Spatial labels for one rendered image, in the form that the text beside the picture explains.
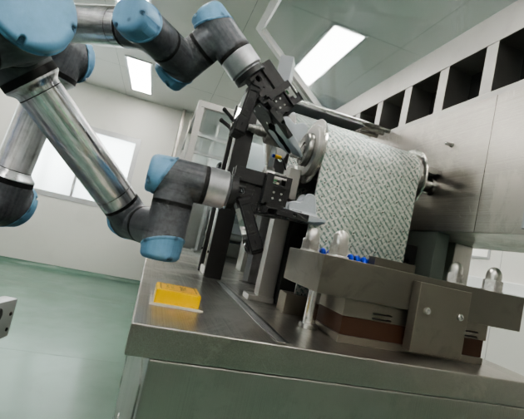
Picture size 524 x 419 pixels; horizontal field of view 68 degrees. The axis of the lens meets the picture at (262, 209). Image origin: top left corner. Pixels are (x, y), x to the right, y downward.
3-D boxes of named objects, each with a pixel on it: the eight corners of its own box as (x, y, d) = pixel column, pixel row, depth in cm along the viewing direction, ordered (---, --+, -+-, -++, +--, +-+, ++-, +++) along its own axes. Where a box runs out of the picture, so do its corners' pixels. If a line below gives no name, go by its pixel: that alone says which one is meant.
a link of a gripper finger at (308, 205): (335, 199, 79) (293, 188, 77) (329, 228, 79) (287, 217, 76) (329, 199, 82) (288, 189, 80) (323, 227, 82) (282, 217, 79)
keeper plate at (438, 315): (401, 347, 63) (413, 279, 64) (452, 355, 66) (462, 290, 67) (411, 352, 61) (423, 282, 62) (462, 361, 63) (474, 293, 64)
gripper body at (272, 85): (304, 102, 83) (271, 53, 81) (273, 124, 81) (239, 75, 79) (291, 111, 90) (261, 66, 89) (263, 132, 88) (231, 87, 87)
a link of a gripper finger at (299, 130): (322, 141, 84) (296, 106, 83) (301, 157, 83) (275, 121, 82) (316, 145, 87) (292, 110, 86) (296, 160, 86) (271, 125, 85)
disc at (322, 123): (293, 185, 95) (305, 126, 96) (294, 185, 95) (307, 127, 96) (317, 179, 80) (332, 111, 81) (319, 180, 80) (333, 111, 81)
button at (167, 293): (153, 295, 66) (156, 281, 66) (194, 302, 68) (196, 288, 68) (152, 303, 59) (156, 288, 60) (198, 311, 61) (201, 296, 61)
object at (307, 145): (311, 126, 85) (308, 157, 83) (319, 129, 86) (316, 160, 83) (298, 140, 92) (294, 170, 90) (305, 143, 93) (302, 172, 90)
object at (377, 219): (301, 254, 81) (319, 168, 82) (398, 276, 87) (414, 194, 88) (302, 254, 80) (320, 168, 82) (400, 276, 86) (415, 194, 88)
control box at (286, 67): (273, 87, 149) (278, 62, 150) (289, 90, 148) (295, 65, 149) (270, 79, 142) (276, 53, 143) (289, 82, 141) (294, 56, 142)
